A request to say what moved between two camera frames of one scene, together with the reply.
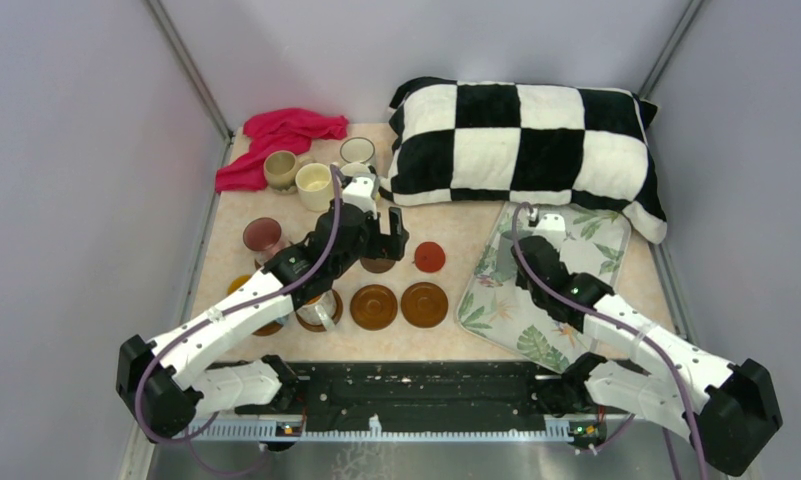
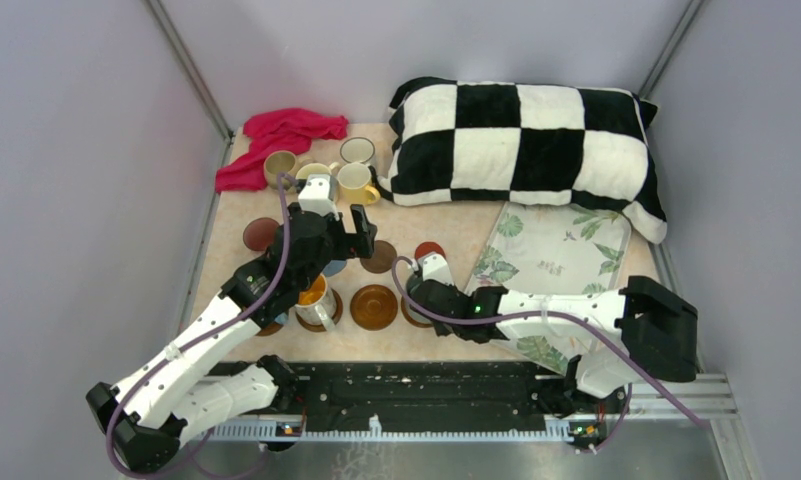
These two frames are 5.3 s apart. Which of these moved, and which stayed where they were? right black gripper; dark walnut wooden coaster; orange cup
Moved: right black gripper
Stayed: orange cup; dark walnut wooden coaster
